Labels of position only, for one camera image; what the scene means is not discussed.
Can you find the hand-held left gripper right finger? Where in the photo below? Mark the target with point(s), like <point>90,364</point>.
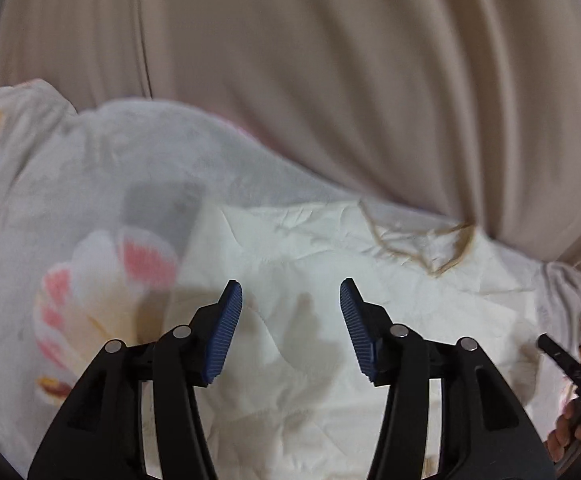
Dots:
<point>358,327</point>

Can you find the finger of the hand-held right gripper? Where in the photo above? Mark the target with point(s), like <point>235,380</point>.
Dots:
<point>568,365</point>

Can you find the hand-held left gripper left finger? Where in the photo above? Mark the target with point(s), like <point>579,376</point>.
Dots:
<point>223,327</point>

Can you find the white quilted comforter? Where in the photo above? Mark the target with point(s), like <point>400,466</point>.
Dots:
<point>345,270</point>

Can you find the person's right hand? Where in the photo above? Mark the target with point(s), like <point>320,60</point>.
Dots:
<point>563,430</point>

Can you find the floral fleece blanket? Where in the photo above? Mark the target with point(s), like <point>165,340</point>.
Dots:
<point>95,185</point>

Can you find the beige curtain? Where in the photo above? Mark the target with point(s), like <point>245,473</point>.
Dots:
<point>295,60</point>

